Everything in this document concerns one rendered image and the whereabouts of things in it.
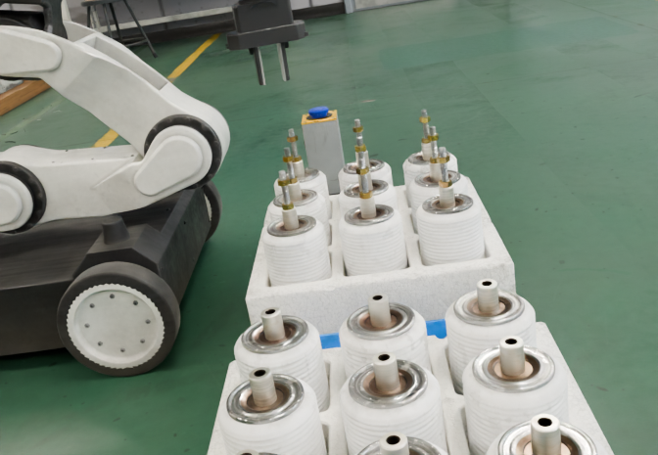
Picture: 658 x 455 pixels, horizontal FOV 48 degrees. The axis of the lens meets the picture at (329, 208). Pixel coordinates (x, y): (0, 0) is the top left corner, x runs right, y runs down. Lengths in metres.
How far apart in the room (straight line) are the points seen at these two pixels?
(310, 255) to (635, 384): 0.49
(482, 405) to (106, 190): 0.93
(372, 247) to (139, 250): 0.43
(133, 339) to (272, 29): 0.57
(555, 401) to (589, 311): 0.62
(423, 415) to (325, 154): 0.85
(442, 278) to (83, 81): 0.72
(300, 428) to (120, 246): 0.68
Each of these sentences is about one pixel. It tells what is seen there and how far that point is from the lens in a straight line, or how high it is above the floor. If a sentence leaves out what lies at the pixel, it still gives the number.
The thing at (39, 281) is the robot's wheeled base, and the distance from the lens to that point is 1.37.
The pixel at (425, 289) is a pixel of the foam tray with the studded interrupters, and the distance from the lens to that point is 1.07.
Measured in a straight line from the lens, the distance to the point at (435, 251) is 1.09.
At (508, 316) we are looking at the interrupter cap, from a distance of 0.80.
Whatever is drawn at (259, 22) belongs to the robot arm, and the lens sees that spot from 1.13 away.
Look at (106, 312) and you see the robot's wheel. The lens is 1.29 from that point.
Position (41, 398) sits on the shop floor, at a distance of 1.36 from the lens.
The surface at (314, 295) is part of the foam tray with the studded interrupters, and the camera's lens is 1.07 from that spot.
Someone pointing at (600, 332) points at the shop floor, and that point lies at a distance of 1.26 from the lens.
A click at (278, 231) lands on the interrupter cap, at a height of 0.25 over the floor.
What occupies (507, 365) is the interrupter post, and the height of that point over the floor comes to 0.26.
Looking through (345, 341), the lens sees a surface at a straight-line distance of 0.80.
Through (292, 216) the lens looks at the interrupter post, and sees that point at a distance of 1.09.
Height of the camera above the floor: 0.66
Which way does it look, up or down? 21 degrees down
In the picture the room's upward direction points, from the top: 9 degrees counter-clockwise
